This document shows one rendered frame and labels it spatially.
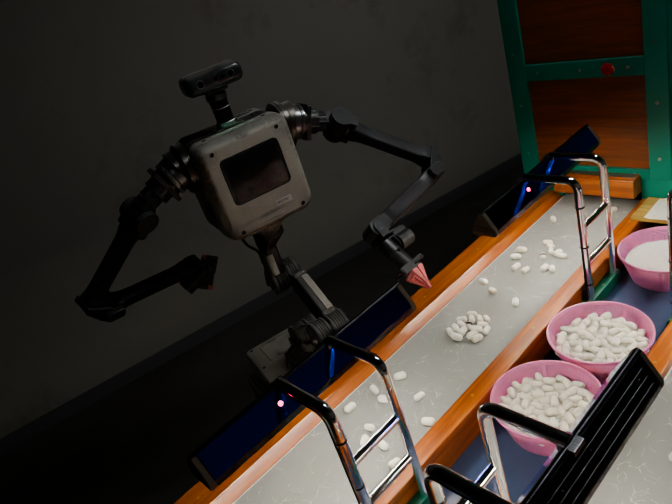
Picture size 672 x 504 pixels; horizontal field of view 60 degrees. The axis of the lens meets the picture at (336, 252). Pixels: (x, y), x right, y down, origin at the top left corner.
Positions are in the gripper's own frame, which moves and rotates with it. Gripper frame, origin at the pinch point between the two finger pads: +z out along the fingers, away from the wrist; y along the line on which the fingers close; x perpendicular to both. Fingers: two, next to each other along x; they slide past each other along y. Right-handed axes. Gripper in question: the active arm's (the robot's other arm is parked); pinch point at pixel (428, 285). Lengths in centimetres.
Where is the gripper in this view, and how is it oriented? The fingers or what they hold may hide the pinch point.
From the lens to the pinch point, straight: 184.0
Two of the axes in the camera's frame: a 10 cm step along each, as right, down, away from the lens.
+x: -2.0, 5.5, 8.1
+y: 7.0, -5.0, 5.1
